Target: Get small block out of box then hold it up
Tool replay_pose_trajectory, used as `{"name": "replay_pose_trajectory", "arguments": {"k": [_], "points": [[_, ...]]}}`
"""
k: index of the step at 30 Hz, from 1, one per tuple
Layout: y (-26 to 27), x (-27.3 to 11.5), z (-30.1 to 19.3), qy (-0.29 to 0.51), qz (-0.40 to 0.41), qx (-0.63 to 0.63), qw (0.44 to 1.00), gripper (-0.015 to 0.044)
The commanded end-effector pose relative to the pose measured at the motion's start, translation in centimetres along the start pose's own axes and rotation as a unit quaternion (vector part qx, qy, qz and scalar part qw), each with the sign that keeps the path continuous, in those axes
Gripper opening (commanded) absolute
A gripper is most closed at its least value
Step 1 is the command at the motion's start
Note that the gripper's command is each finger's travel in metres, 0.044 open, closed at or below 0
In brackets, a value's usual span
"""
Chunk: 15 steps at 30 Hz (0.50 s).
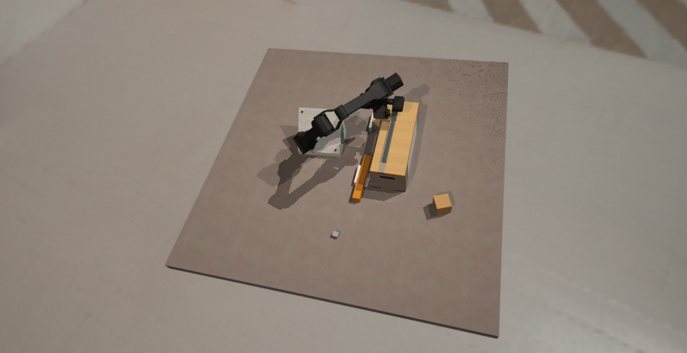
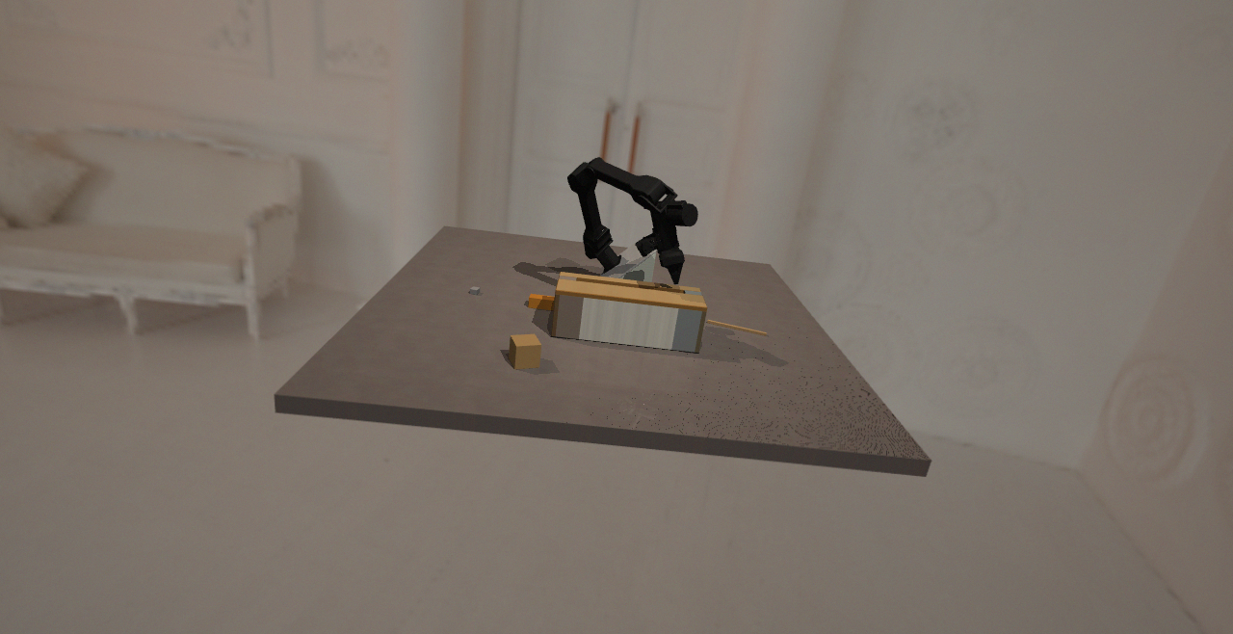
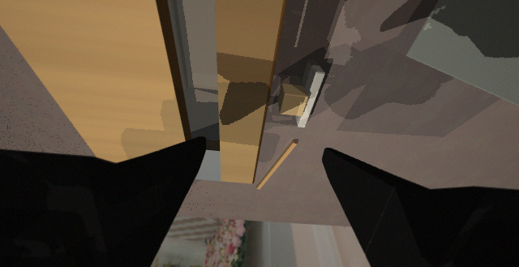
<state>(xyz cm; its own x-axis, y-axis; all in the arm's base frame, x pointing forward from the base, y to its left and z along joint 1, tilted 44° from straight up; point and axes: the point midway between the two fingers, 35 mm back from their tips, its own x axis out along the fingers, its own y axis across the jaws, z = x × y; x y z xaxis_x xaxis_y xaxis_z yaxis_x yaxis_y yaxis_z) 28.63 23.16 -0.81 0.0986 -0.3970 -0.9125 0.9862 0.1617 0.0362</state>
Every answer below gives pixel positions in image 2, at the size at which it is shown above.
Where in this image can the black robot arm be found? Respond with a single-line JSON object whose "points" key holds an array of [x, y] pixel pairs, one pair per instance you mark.
{"points": [[644, 189]]}

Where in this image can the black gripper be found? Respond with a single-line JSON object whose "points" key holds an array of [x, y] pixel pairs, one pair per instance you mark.
{"points": [[671, 257]]}

